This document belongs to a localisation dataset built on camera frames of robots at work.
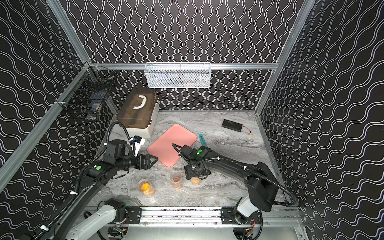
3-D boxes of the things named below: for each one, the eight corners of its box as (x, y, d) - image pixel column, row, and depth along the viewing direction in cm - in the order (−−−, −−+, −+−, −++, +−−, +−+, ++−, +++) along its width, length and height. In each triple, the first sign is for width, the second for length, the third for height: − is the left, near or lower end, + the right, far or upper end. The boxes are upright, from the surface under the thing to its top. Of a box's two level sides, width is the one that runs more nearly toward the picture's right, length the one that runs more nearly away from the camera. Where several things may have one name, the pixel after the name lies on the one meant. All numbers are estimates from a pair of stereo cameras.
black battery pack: (221, 126, 114) (221, 124, 111) (223, 121, 117) (223, 118, 115) (240, 132, 110) (241, 130, 108) (242, 126, 114) (243, 124, 111)
